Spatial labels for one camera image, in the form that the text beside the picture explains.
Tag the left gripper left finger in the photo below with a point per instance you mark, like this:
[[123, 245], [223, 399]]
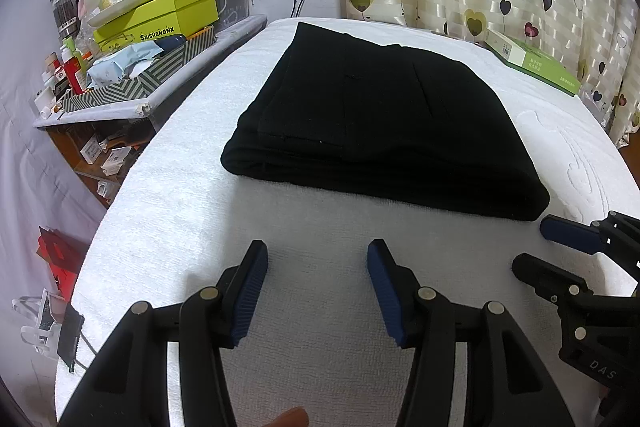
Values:
[[126, 384]]

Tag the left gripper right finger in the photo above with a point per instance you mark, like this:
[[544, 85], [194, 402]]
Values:
[[507, 383]]

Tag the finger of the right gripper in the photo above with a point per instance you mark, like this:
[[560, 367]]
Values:
[[549, 282], [617, 236]]

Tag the black pants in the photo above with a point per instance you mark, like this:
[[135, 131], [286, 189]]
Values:
[[348, 115]]

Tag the person's left hand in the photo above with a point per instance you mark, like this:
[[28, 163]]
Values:
[[296, 417]]

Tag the white towel bed cover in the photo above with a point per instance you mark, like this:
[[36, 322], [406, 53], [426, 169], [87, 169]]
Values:
[[317, 339]]

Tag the green flat box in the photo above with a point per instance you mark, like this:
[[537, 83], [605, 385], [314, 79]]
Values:
[[532, 61]]

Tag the grey side shelf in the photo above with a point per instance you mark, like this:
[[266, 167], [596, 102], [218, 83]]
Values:
[[189, 76]]

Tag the striped green patterned box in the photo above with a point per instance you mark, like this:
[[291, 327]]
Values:
[[144, 84]]

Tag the lime green shoe box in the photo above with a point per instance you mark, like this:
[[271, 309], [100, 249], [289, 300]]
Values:
[[154, 20]]

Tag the dark glass jar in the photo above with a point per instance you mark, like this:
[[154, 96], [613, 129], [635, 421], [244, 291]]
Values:
[[65, 13]]

